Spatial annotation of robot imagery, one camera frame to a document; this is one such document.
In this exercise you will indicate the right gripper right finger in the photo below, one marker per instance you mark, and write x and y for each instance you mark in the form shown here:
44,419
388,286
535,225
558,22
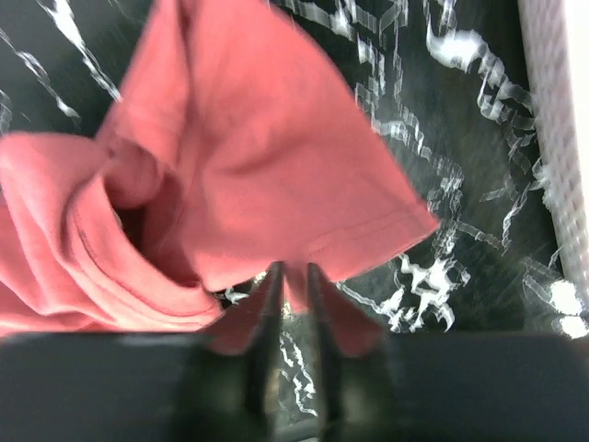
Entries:
352,374

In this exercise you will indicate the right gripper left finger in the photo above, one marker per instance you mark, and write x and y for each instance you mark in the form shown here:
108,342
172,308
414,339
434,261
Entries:
240,367

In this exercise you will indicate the red t-shirt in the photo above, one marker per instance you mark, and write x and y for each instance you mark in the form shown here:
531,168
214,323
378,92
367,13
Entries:
236,143

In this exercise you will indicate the white laundry basket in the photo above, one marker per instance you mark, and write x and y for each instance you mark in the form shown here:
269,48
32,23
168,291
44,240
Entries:
555,35

